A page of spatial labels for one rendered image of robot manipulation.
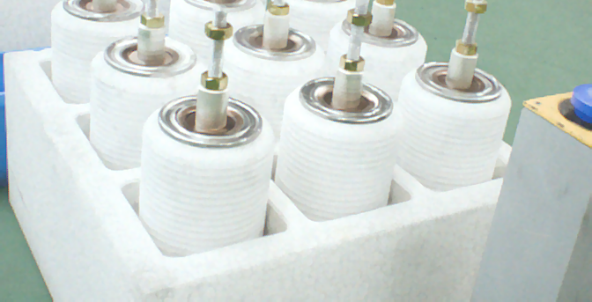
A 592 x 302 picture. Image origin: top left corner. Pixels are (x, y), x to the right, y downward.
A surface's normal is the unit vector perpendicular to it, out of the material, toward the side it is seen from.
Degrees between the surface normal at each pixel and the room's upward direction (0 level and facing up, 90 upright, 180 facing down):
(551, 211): 90
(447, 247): 90
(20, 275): 0
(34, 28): 90
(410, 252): 90
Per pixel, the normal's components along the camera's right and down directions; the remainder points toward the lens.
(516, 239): -0.85, 0.12
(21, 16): 0.51, 0.43
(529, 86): 0.12, -0.90
